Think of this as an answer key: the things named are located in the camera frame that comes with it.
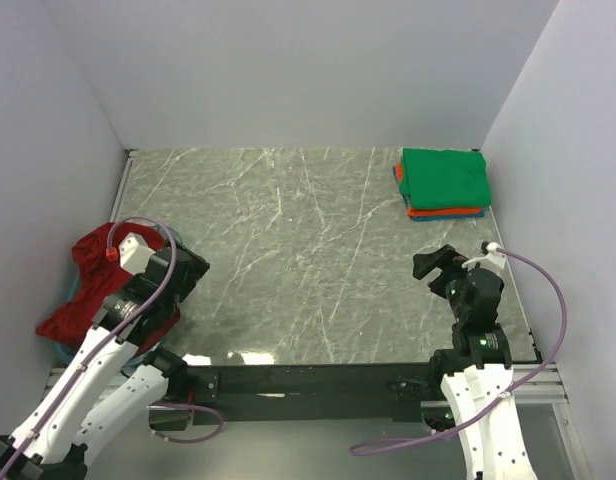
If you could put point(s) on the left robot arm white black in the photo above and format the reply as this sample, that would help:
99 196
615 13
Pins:
76 420

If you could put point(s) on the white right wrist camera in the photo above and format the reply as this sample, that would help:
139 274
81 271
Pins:
491 259

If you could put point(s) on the clear blue plastic bin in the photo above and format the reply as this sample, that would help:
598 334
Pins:
73 320

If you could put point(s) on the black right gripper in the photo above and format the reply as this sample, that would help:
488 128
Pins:
423 263

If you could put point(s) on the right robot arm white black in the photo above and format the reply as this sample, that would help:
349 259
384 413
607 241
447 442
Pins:
474 374

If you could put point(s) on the folded green t shirt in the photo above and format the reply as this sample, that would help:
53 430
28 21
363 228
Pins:
467 160

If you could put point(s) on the folded orange t shirt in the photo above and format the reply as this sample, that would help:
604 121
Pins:
422 215

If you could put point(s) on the red t shirt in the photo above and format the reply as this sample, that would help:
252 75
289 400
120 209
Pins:
95 275

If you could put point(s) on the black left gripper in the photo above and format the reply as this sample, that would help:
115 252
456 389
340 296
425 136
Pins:
197 266

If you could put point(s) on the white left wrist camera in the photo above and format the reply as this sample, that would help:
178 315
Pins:
133 252

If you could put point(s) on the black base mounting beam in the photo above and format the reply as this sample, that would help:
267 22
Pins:
401 392

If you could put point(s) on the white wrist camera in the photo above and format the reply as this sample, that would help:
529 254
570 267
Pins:
491 259
133 252

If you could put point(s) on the folded blue t shirt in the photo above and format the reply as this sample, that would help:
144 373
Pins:
440 194

